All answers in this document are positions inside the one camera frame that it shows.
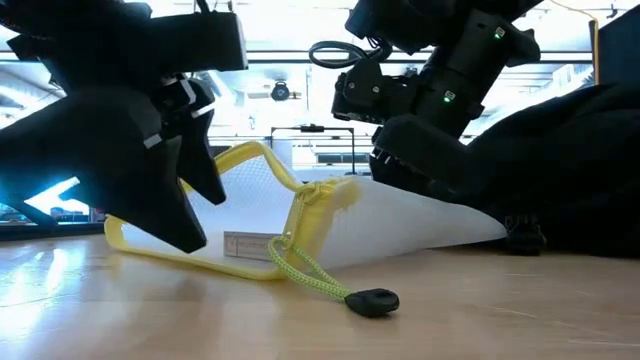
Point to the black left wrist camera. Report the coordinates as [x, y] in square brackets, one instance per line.
[200, 42]

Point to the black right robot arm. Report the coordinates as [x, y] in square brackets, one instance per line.
[480, 45]

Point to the black backpack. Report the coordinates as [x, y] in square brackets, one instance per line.
[560, 165]

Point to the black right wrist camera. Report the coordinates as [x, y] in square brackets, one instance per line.
[370, 95]

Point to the black curtain panel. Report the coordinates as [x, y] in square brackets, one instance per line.
[620, 50]

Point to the round black hanging object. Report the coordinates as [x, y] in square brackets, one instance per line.
[280, 92]

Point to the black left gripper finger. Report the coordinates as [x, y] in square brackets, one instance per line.
[110, 150]
[197, 150]

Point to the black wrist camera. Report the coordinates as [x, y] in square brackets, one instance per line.
[200, 42]
[370, 95]

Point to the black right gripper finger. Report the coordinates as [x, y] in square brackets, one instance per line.
[420, 150]
[395, 185]

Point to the white mesh pouch yellow trim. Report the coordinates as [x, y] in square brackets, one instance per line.
[400, 225]

